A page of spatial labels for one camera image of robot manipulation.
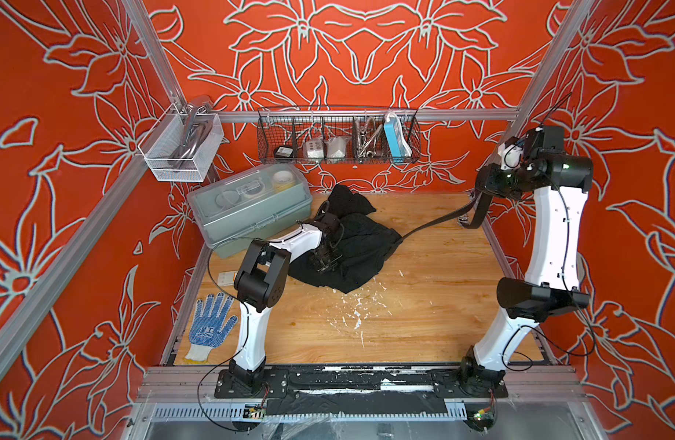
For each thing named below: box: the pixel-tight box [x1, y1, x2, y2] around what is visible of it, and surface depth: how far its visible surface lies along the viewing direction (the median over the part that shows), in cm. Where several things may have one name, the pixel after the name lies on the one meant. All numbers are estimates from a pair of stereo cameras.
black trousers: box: [287, 185, 403, 295], surface depth 92 cm
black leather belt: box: [387, 190, 494, 258], surface depth 81 cm
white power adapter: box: [305, 138, 325, 161], surface depth 94 cm
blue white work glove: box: [184, 292, 239, 362], surface depth 83 cm
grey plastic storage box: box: [186, 162, 314, 259], surface depth 97 cm
